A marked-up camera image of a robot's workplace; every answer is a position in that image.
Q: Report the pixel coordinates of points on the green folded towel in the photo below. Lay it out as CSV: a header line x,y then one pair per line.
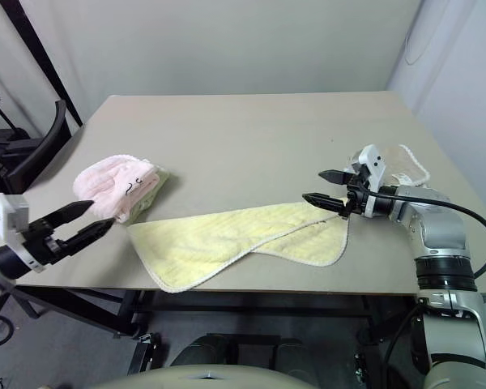
x,y
160,182

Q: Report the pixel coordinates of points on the metal table leg bracket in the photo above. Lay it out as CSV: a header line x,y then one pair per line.
x,y
143,352

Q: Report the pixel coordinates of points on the black diagonal bar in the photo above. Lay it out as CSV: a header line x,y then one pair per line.
x,y
50,65

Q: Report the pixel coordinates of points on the black table frame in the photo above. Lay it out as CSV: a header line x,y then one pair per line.
x,y
235,302

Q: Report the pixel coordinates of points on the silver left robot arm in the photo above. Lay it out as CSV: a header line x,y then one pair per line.
x,y
4,259

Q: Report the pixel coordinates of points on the pink folded towel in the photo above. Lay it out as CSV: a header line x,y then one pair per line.
x,y
105,182

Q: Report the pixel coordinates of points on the grey robot torso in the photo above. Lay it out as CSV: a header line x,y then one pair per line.
x,y
194,377

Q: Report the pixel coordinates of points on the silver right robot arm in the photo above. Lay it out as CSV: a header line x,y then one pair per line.
x,y
441,235

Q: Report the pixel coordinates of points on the white cloth with trim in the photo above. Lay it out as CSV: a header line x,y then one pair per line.
x,y
405,162

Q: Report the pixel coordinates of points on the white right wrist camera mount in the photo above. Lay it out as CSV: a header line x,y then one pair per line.
x,y
373,160

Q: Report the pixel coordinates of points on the yellow towel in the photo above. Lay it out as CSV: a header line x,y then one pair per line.
x,y
227,235

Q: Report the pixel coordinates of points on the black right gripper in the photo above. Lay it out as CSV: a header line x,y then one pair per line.
x,y
356,200

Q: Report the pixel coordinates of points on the black chair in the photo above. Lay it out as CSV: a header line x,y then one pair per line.
x,y
48,142

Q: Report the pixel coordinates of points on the dark rounded shape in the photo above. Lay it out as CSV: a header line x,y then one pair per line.
x,y
291,356
202,350

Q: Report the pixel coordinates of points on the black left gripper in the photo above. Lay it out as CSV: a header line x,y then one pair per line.
x,y
44,243

